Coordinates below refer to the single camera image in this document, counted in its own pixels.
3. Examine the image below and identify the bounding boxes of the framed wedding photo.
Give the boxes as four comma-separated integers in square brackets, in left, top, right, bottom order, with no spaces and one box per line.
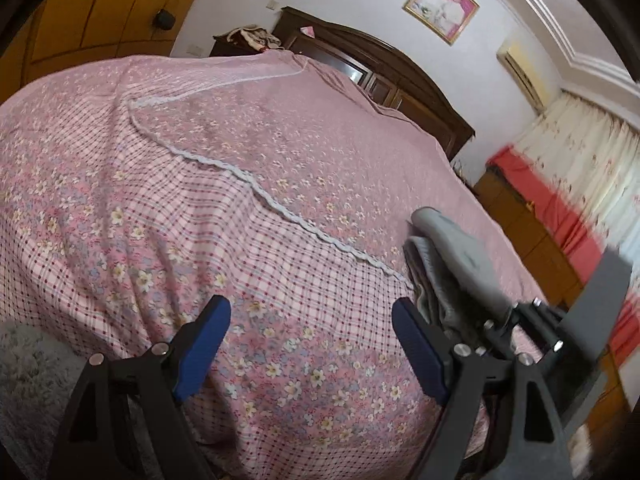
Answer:
[402,0,480,46]

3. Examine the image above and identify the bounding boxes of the grey fleece pants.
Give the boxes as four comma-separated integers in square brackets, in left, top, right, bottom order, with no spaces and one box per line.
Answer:
[402,207,511,346]

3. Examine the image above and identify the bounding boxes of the clothes pile on nightstand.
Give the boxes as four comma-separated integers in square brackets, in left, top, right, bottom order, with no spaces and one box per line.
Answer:
[210,25,283,56]

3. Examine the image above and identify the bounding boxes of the wall air conditioner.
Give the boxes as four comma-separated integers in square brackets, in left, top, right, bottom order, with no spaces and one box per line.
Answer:
[497,41,551,114]

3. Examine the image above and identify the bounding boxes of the black wardrobe door knob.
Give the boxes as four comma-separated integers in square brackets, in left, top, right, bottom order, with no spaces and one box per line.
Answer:
[152,9,177,32]

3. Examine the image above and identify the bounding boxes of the wooden low cabinet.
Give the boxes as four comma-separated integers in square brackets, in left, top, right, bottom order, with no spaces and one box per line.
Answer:
[474,167,631,462]

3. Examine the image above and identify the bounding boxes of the orange wooden wardrobe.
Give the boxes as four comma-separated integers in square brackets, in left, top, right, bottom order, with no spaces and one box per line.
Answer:
[1,0,194,101]

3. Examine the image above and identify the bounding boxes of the red and cream curtain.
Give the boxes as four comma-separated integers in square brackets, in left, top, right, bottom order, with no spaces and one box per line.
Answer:
[487,90,640,369]

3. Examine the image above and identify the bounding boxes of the grey fluffy robe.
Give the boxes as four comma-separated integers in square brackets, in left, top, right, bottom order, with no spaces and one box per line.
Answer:
[1,321,157,479]

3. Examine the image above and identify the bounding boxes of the dark wooden headboard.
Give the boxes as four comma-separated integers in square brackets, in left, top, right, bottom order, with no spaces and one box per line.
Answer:
[273,6,475,158]

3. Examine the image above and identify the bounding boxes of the pink floral bed cover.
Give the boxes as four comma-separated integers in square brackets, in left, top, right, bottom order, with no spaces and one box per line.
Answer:
[1,51,541,479]

